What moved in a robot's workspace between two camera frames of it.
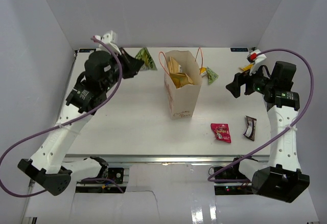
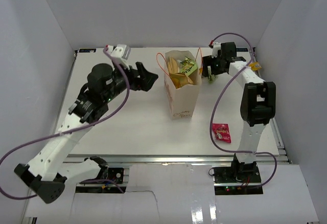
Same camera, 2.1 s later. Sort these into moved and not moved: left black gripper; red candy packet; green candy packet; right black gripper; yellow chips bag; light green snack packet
Moved: right black gripper; left black gripper; green candy packet
Not moved: light green snack packet; red candy packet; yellow chips bag
